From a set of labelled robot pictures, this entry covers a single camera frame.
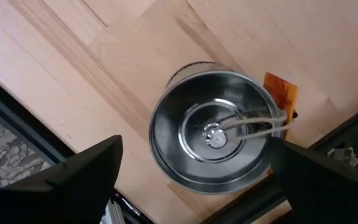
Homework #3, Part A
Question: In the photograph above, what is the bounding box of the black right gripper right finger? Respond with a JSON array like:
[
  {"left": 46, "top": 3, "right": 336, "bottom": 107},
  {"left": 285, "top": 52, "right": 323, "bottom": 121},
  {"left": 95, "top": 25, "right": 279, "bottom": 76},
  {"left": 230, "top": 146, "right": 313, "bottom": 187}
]
[{"left": 267, "top": 136, "right": 358, "bottom": 224}]

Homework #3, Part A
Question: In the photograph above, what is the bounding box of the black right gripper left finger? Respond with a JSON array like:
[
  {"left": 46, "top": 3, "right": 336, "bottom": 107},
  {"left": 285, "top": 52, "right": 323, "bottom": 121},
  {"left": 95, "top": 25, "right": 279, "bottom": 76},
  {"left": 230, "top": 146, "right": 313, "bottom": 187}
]
[{"left": 0, "top": 135, "right": 124, "bottom": 224}]

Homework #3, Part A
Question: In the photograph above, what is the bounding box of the silver tin with orange tag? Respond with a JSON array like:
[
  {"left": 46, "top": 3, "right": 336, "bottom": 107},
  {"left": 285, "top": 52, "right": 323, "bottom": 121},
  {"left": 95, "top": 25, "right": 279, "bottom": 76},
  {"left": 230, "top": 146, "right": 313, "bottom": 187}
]
[{"left": 149, "top": 61, "right": 299, "bottom": 194}]

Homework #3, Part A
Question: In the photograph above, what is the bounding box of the silver aluminium crossbar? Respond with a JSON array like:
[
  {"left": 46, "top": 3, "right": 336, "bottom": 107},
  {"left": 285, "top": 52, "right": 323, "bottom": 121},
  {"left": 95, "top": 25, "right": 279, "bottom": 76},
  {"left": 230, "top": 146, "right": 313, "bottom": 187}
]
[{"left": 99, "top": 192, "right": 142, "bottom": 224}]

